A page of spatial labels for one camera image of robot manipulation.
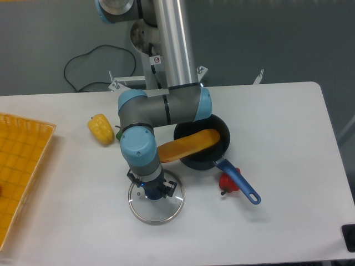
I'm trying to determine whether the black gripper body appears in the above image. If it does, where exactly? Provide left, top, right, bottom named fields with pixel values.
left=127, top=167, right=165, bottom=191

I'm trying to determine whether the glass lid with blue knob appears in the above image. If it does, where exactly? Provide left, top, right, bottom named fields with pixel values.
left=128, top=170, right=185, bottom=226

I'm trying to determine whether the orange bread loaf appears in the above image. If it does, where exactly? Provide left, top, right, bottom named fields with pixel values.
left=158, top=129, right=221, bottom=163

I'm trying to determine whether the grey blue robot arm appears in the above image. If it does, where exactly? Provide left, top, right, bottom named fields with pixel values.
left=95, top=1, right=212, bottom=200

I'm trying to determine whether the green bell pepper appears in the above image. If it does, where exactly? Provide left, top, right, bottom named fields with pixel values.
left=115, top=125, right=123, bottom=141

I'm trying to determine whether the red bell pepper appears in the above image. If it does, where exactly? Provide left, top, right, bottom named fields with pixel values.
left=219, top=173, right=240, bottom=196

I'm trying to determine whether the yellow bell pepper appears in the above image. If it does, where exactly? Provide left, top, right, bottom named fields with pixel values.
left=87, top=114, right=114, bottom=146

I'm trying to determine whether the yellow woven basket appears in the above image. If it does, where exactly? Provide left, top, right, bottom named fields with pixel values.
left=1, top=113, right=56, bottom=250

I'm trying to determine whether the black corner device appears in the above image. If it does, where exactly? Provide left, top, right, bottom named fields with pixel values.
left=341, top=224, right=355, bottom=253

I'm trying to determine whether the dark pot with blue handle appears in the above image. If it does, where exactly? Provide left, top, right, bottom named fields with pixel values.
left=174, top=114, right=261, bottom=204

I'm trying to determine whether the white table bracket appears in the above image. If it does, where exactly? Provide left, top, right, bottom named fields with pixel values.
left=253, top=69, right=264, bottom=85

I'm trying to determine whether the black floor cable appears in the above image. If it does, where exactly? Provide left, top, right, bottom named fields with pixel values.
left=63, top=44, right=137, bottom=93

